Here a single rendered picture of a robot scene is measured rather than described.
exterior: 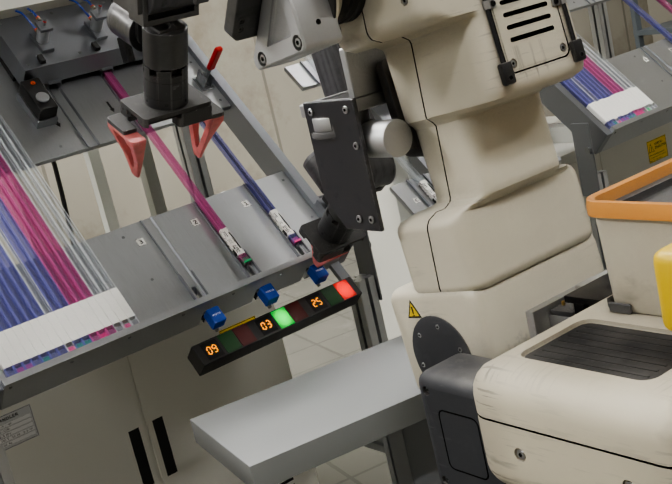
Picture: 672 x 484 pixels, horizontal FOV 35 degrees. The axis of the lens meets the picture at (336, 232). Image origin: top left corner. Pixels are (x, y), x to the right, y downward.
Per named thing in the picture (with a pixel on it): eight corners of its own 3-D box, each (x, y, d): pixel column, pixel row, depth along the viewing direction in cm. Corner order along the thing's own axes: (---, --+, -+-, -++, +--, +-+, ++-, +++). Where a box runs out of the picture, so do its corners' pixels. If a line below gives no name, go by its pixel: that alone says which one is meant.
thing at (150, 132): (250, 264, 184) (252, 259, 183) (243, 267, 184) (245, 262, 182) (105, 68, 203) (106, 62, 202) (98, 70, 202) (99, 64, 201)
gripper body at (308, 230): (296, 232, 179) (309, 205, 174) (342, 214, 185) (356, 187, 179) (317, 261, 177) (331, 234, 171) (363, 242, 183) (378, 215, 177)
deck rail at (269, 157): (344, 262, 198) (354, 242, 193) (336, 265, 197) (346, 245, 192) (148, 12, 224) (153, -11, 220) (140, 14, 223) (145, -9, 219)
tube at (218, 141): (299, 244, 191) (301, 240, 190) (293, 247, 190) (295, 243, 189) (154, 56, 209) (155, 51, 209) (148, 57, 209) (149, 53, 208)
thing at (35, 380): (336, 266, 197) (348, 242, 192) (1, 410, 159) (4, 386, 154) (332, 260, 197) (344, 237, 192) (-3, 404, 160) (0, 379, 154)
